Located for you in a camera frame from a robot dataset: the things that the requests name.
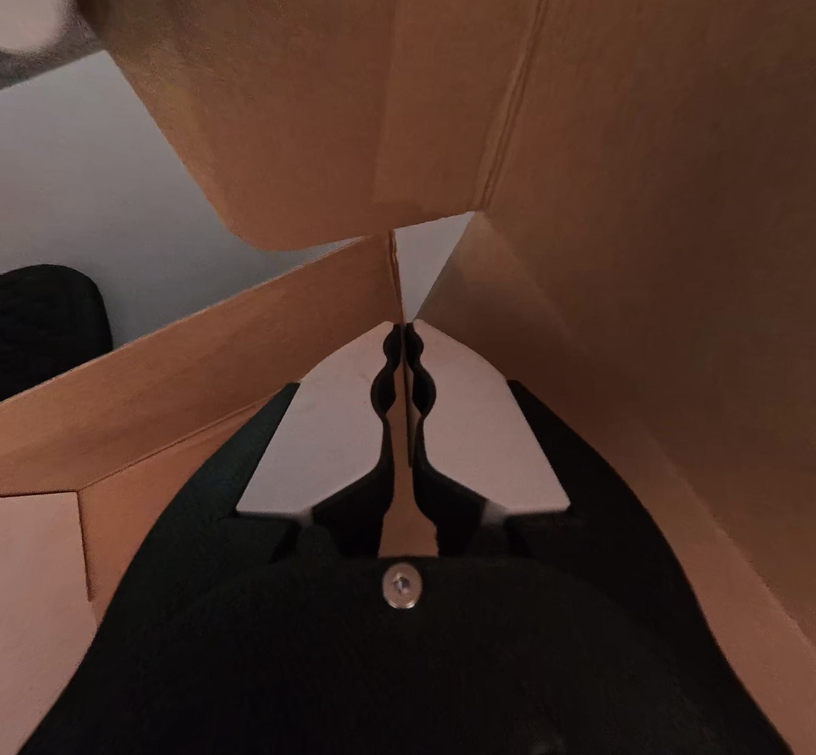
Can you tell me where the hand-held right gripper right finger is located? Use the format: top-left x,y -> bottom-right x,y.
405,320 -> 570,557

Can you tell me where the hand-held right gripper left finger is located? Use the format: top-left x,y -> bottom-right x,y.
236,320 -> 405,558

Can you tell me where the white cardboard box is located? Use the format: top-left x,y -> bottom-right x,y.
0,0 -> 816,755

